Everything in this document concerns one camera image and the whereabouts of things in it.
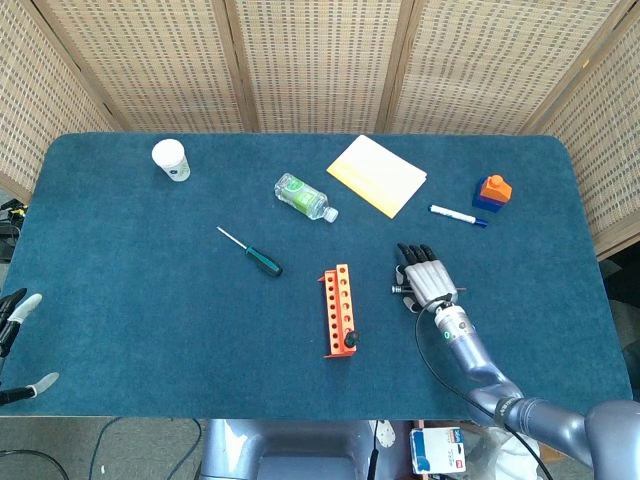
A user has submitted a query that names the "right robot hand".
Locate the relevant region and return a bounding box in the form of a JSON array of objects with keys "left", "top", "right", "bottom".
[{"left": 394, "top": 242, "right": 460, "bottom": 315}]

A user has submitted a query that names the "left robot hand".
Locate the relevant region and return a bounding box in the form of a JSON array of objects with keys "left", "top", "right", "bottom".
[{"left": 0, "top": 288, "right": 60, "bottom": 406}]

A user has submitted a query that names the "black silver precision screwdriver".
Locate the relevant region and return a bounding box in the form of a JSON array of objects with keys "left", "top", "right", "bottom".
[{"left": 390, "top": 283, "right": 467, "bottom": 296}]

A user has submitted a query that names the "white marker with blue cap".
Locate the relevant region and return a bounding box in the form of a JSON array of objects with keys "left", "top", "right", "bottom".
[{"left": 428, "top": 203, "right": 489, "bottom": 230}]

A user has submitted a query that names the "black equipment with yellow tag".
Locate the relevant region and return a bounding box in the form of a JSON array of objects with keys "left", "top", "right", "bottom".
[{"left": 0, "top": 197, "right": 26, "bottom": 261}]

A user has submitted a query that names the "orange test tube rack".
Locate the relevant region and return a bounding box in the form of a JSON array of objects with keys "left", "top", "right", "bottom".
[{"left": 319, "top": 264, "right": 360, "bottom": 360}]

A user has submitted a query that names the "orange purple blue stacked toy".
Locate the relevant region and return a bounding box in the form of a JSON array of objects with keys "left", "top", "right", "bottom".
[{"left": 471, "top": 174, "right": 514, "bottom": 215}]

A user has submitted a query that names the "yellow and white notepad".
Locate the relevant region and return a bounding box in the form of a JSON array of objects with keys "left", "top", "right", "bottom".
[{"left": 326, "top": 134, "right": 428, "bottom": 220}]

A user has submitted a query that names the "blue felt table cover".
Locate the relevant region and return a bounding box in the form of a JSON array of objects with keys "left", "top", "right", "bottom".
[{"left": 0, "top": 132, "right": 634, "bottom": 421}]

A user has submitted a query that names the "clear bottle with green label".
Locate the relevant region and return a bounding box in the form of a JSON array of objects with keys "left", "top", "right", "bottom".
[{"left": 273, "top": 172, "right": 340, "bottom": 223}]

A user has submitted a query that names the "slim green black screwdriver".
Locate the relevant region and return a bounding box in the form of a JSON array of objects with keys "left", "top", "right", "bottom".
[{"left": 216, "top": 226, "right": 284, "bottom": 278}]

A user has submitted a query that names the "white and blue box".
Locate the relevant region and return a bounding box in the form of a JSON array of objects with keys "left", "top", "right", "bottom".
[{"left": 409, "top": 427, "right": 467, "bottom": 475}]

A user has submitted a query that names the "white floral paper cup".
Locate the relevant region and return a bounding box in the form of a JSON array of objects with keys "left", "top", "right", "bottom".
[{"left": 151, "top": 138, "right": 192, "bottom": 183}]

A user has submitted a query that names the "grey-blue robot torso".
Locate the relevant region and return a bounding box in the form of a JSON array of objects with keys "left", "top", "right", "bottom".
[{"left": 199, "top": 418, "right": 396, "bottom": 480}]

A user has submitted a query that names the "woven wooden folding screen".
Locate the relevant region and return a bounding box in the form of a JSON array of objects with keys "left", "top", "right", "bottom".
[{"left": 0, "top": 0, "right": 640, "bottom": 261}]

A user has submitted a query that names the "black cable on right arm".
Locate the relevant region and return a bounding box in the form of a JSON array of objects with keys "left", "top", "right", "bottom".
[{"left": 413, "top": 299, "right": 556, "bottom": 480}]

